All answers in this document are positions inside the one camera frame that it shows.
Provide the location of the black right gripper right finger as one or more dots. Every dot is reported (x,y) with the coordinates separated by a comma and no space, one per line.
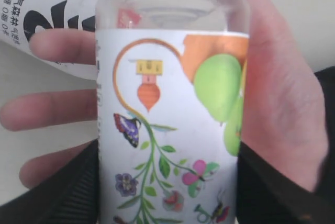
(264,195)

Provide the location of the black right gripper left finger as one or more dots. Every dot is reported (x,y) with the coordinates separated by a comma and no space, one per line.
(71,195)

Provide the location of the floral label clear bottle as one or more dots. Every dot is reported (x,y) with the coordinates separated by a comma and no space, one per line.
(170,87)

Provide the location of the black sleeved forearm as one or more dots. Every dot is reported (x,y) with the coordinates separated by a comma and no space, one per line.
(326,80)

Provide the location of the pink peach soda bottle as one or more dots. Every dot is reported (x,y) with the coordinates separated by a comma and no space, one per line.
(21,19)

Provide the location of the person's open hand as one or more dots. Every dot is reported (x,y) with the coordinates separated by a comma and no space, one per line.
(284,119)

